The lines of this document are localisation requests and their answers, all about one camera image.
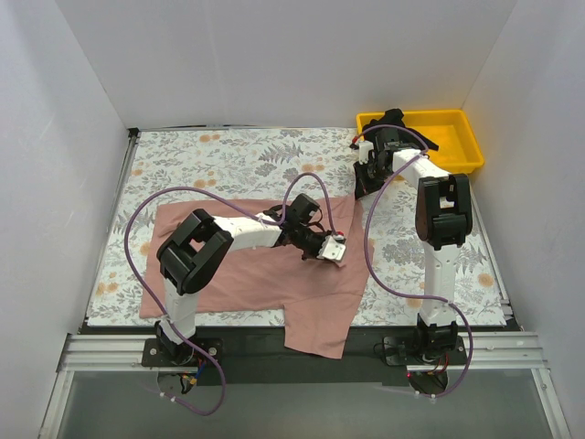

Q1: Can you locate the floral table mat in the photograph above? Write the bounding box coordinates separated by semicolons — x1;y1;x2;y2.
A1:
84;126;508;327

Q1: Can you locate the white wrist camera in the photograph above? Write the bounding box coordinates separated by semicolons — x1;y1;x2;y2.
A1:
317;233;346;264
350;137;374;165

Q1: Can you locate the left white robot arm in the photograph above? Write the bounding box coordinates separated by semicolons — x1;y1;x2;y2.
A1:
155;194;345;366

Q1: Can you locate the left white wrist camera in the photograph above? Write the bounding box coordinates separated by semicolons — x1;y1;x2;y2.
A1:
317;233;346;264

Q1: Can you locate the aluminium frame rail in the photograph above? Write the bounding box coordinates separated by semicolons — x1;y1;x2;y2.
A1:
40;328;570;438

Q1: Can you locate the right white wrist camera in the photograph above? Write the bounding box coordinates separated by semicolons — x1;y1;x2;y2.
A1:
350;137;374;165

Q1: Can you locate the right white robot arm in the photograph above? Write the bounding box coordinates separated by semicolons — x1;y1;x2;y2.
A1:
351;123;473;364

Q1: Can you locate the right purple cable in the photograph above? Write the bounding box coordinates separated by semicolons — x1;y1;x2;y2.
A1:
349;123;475;404

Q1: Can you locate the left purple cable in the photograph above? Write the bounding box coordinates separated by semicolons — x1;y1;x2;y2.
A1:
123;172;346;416

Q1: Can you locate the pink t shirt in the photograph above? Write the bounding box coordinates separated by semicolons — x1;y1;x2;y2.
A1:
157;195;369;359

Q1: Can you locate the purple cable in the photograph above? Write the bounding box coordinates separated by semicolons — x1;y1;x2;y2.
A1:
123;172;346;416
349;123;475;404

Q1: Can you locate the yellow plastic bin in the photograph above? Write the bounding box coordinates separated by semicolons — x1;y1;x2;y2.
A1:
356;110;484;174

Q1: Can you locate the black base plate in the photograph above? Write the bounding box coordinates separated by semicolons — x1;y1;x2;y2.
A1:
140;325;470;388

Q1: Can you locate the black t shirt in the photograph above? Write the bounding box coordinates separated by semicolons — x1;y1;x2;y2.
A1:
362;109;439;151

